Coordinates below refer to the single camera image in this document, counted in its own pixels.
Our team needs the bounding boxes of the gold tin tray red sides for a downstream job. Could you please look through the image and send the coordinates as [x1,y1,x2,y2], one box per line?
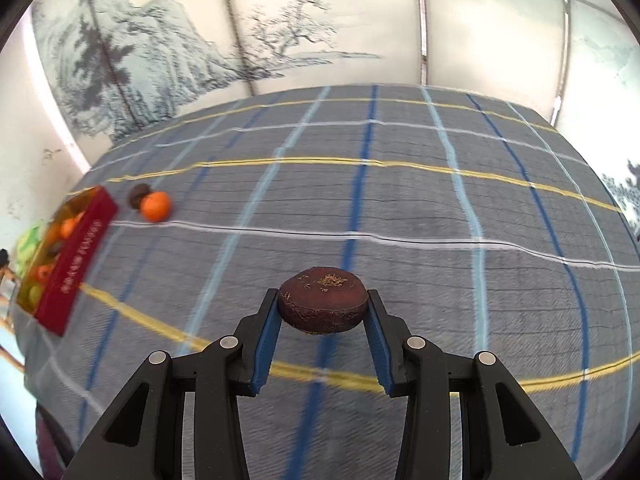
[15,186,119,337]

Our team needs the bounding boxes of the landscape painted folding screen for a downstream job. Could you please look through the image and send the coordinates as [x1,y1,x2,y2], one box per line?
[30,0,640,241]

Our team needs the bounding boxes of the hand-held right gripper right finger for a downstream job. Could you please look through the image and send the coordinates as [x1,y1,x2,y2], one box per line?
[366,289,583,480]

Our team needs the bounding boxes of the green tissue pack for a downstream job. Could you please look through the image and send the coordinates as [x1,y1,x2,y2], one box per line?
[14,224,48,273]

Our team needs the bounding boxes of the grey plaid cloth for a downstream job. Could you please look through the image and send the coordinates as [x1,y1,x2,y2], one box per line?
[20,82,640,480]

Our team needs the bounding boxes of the dark brown water chestnut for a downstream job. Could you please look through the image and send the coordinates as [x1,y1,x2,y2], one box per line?
[277,267,370,335]
[129,183,153,211]

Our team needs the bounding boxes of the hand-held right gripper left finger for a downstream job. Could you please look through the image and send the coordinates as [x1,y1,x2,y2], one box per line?
[65,287,284,480]

